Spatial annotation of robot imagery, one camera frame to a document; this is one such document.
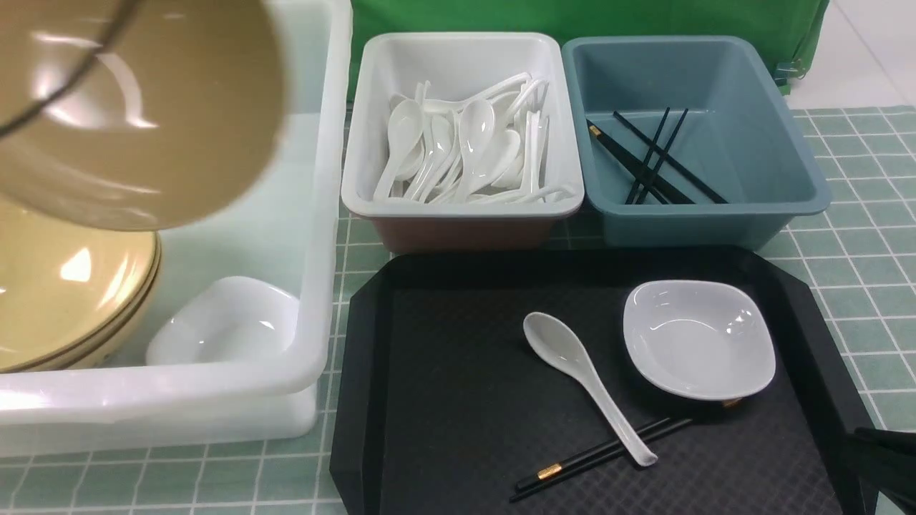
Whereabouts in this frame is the blue-grey chopstick tray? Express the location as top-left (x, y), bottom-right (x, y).
top-left (562, 36), bottom-right (833, 249)

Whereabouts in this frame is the green checked tablecloth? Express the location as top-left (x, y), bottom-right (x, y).
top-left (2, 107), bottom-right (915, 514)

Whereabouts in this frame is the green cloth backdrop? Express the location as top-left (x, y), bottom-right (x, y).
top-left (347, 1), bottom-right (829, 100)

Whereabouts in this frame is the stacked yellow bowl bottom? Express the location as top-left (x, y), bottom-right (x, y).
top-left (31, 260), bottom-right (161, 371)

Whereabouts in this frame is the large translucent white bin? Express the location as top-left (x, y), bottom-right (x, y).
top-left (2, 1), bottom-right (353, 457)

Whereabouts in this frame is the white spoon tray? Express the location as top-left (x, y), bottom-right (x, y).
top-left (341, 32), bottom-right (585, 254)

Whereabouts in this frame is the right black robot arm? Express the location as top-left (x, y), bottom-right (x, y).
top-left (844, 428), bottom-right (915, 514)

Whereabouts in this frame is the white dish in bin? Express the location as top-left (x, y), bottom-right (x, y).
top-left (146, 276), bottom-right (300, 366)

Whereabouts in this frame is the black chopstick gold band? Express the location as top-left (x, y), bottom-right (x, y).
top-left (515, 440), bottom-right (628, 492)

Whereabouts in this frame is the white spoon in tray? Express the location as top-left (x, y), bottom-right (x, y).
top-left (469, 129), bottom-right (521, 193)
top-left (373, 99), bottom-right (424, 201)
top-left (454, 99), bottom-right (495, 202)
top-left (469, 185), bottom-right (577, 205)

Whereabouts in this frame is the black serving tray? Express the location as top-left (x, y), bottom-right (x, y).
top-left (329, 247), bottom-right (879, 514)

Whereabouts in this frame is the stacked yellow bowl middle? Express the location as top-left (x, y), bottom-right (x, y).
top-left (2, 232), bottom-right (162, 374)

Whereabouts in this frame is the yellow noodle bowl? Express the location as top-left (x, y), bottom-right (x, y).
top-left (1, 1), bottom-right (288, 232)

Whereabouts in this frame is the white square dish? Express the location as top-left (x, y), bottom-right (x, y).
top-left (622, 280), bottom-right (776, 401)

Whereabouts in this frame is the black chopstick in tray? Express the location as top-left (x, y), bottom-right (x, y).
top-left (625, 107), bottom-right (671, 205)
top-left (613, 111), bottom-right (727, 203)
top-left (586, 119), bottom-right (694, 205)
top-left (634, 109), bottom-right (689, 205)

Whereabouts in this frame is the white soup spoon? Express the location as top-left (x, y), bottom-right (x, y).
top-left (522, 312), bottom-right (658, 467)

